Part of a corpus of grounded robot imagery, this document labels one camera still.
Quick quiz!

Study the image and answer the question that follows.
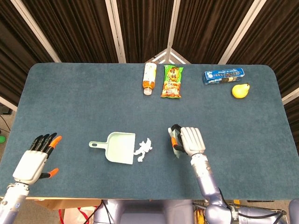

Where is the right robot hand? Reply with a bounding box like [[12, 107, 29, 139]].
[[168, 124, 206, 157]]

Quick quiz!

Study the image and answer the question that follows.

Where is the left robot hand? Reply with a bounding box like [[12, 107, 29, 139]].
[[13, 133, 63, 185]]

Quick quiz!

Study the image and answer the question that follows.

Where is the mint green hand brush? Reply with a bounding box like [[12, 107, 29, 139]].
[[167, 127, 186, 161]]

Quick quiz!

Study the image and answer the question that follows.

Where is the white tissue paper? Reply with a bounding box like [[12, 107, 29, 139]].
[[139, 137, 154, 151]]

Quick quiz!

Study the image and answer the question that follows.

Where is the mint green dustpan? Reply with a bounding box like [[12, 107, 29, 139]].
[[88, 132, 136, 165]]

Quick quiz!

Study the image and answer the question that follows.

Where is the green snack bag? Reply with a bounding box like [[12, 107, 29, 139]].
[[160, 65, 184, 99]]

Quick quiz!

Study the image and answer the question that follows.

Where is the brown cardboard box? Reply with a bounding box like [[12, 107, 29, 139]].
[[35, 198, 101, 210]]

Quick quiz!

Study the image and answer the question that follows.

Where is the yellow pear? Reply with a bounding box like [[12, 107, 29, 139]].
[[231, 83, 250, 99]]

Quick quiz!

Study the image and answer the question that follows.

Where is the red and white bag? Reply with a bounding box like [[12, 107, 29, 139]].
[[58, 206, 96, 224]]

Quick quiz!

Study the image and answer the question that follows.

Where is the blue Oreo cookie box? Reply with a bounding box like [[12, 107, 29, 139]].
[[202, 67, 245, 85]]

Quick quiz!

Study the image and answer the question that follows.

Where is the amber tea bottle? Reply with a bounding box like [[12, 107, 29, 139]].
[[142, 62, 157, 96]]

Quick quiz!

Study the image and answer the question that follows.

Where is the lavender robot torso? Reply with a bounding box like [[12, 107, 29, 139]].
[[93, 199, 194, 224]]

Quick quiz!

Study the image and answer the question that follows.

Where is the dark brown curtain panel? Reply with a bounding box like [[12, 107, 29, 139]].
[[116, 0, 175, 63], [18, 0, 120, 63], [172, 0, 254, 65], [0, 0, 56, 105], [228, 0, 299, 98]]

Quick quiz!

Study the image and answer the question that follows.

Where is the white screen frame post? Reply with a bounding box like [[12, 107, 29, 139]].
[[0, 95, 18, 112], [218, 0, 260, 65], [10, 0, 62, 63], [105, 0, 127, 63], [281, 88, 299, 105], [167, 0, 181, 51]]

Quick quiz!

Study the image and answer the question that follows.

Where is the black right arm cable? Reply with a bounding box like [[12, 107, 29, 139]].
[[217, 186, 236, 210]]

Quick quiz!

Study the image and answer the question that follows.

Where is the white screen base frame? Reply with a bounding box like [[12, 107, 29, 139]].
[[151, 48, 191, 65]]

